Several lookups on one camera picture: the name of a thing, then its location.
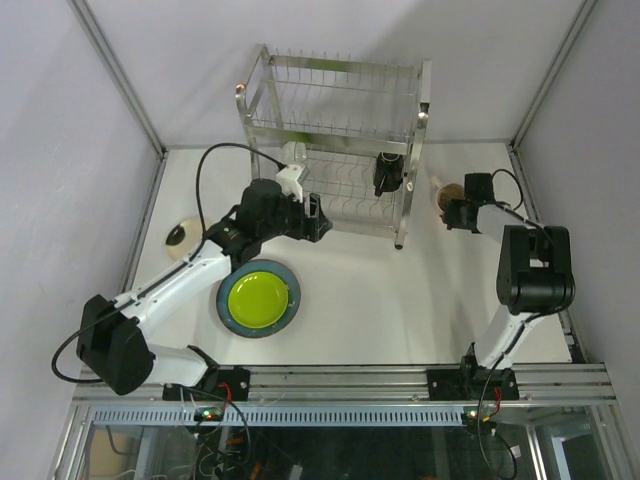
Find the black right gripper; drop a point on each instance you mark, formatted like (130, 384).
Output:
(454, 213)

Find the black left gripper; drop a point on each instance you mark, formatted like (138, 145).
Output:
(307, 220)

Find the pink ceramic mug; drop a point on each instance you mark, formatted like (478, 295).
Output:
(444, 194)

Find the teal patterned white bowl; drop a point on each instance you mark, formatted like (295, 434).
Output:
(293, 153)

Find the black mug cream inside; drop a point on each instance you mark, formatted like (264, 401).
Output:
(388, 173)

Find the stainless steel dish rack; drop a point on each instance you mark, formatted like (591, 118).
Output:
(346, 112)

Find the lime green plate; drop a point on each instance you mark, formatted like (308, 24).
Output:
(258, 300)

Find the cream plate with floral print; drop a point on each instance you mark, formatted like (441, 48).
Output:
(183, 238)

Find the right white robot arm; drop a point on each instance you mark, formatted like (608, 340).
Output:
(534, 280)

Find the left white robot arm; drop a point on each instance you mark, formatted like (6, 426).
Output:
(114, 334)

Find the blue glazed ceramic plate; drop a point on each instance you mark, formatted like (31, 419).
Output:
(277, 268)

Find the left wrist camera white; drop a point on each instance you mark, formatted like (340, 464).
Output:
(290, 179)

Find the aluminium frame post right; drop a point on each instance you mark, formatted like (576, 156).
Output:
(564, 50)

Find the aluminium frame post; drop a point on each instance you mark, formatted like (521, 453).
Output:
(94, 32)
(564, 50)

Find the aluminium front rail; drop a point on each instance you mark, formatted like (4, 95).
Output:
(546, 384)

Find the perforated cable tray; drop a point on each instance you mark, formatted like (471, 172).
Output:
(283, 416)

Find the aluminium frame post left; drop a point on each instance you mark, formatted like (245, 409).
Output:
(94, 32)

